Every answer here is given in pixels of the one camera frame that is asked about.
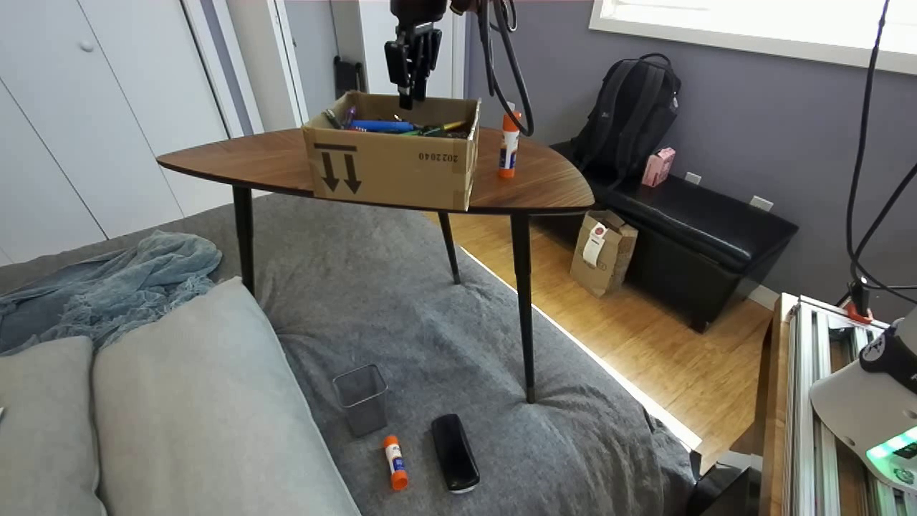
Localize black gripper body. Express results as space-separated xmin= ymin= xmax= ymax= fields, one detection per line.
xmin=391 ymin=0 xmax=448 ymax=67

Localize cardboard box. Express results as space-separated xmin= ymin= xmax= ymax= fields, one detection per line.
xmin=305 ymin=91 xmax=480 ymax=212

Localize pink small box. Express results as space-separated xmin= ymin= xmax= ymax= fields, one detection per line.
xmin=643 ymin=146 xmax=678 ymax=188

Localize grey mesh pen cup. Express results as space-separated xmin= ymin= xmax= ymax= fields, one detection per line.
xmin=332 ymin=364 xmax=388 ymax=438

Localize blue marker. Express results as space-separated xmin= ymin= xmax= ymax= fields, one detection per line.
xmin=351 ymin=117 xmax=417 ymax=136

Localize white glue bottle orange cap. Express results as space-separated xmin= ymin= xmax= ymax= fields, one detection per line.
xmin=499 ymin=103 xmax=521 ymax=182

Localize wooden side table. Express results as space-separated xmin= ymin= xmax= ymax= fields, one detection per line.
xmin=159 ymin=130 xmax=593 ymax=401

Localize black backpack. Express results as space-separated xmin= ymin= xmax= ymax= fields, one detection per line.
xmin=560 ymin=51 xmax=683 ymax=188

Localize brown paper bag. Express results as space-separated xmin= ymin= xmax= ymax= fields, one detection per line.
xmin=570 ymin=210 xmax=639 ymax=299

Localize white closet doors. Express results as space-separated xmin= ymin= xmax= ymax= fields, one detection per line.
xmin=0 ymin=0 xmax=256 ymax=263

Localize black storage ottoman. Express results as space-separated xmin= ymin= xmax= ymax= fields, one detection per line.
xmin=596 ymin=177 xmax=797 ymax=334

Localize blue grey blanket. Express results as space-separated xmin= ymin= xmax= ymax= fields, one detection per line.
xmin=0 ymin=233 xmax=223 ymax=357

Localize black remote device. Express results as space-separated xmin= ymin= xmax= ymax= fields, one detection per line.
xmin=430 ymin=413 xmax=480 ymax=494

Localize grey cushion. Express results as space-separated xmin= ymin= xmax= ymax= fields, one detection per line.
xmin=0 ymin=335 xmax=106 ymax=516
xmin=93 ymin=281 xmax=358 ymax=516

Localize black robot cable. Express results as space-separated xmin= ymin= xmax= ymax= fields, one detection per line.
xmin=473 ymin=0 xmax=536 ymax=139

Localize aluminium frame rail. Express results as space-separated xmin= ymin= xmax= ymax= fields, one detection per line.
xmin=756 ymin=295 xmax=917 ymax=516

